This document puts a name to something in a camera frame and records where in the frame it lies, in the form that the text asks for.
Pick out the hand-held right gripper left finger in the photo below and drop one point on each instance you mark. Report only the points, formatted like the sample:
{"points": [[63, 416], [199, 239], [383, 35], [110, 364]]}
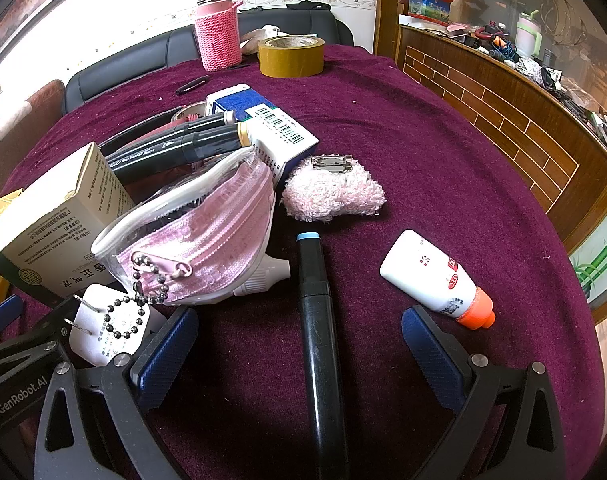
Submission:
{"points": [[166, 355]]}

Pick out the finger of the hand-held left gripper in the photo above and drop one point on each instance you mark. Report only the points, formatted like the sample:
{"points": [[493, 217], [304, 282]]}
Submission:
{"points": [[1, 314], [43, 325]]}

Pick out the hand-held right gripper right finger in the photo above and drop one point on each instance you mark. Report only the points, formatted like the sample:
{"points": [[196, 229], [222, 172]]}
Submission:
{"points": [[431, 355]]}

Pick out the white plug charger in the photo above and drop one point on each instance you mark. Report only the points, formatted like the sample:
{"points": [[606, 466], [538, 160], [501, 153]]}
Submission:
{"points": [[91, 345]]}

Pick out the white bottle with orange cap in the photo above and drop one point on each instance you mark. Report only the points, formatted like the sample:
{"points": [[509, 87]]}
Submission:
{"points": [[423, 275]]}

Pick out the beige green medicine box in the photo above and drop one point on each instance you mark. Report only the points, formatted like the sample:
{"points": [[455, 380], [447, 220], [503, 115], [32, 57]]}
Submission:
{"points": [[48, 230]]}

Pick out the black marker with blue tip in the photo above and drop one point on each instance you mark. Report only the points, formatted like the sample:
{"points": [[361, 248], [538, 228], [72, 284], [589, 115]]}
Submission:
{"points": [[318, 350]]}

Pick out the clear cartoon zip pouch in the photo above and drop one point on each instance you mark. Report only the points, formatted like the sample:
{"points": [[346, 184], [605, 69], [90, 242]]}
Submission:
{"points": [[208, 230]]}

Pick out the blue white barcode box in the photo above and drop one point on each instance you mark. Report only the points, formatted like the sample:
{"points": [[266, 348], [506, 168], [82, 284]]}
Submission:
{"points": [[283, 152]]}

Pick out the small white dropper bottle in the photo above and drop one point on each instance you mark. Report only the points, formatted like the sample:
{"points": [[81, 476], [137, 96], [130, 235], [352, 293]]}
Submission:
{"points": [[268, 272]]}

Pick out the pink fluffy hair clip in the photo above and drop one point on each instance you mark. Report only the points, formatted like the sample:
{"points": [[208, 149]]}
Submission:
{"points": [[333, 195]]}

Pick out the brown armchair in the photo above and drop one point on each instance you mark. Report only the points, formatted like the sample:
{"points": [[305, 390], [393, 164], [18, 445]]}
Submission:
{"points": [[13, 125]]}

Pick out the burgundy tablecloth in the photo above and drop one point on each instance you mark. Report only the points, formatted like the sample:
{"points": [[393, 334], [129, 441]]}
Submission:
{"points": [[383, 135]]}

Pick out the wooden brick pattern counter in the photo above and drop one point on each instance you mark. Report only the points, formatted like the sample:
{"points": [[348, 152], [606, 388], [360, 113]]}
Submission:
{"points": [[508, 110]]}

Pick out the black leather sofa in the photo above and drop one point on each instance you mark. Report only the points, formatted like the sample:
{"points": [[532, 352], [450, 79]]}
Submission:
{"points": [[113, 75]]}

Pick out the pile of small clutter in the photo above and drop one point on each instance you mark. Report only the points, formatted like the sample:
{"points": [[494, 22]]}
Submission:
{"points": [[558, 75]]}

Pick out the brown packing tape roll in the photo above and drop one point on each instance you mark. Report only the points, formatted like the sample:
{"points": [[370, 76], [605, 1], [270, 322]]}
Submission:
{"points": [[291, 62]]}

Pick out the bottle with pink knitted sleeve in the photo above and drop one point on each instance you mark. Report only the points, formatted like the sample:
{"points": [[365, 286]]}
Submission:
{"points": [[216, 35]]}

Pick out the white glove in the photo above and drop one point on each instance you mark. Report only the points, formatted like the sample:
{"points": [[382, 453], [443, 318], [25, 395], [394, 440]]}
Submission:
{"points": [[256, 35]]}

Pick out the black cloth item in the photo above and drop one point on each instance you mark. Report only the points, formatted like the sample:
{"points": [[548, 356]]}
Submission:
{"points": [[308, 6]]}

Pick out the green bamboo wall panel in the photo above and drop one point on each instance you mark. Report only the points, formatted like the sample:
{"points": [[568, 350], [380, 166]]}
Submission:
{"points": [[598, 260]]}

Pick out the wooden door frame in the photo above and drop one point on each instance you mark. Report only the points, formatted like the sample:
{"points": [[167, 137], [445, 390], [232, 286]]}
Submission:
{"points": [[387, 5]]}

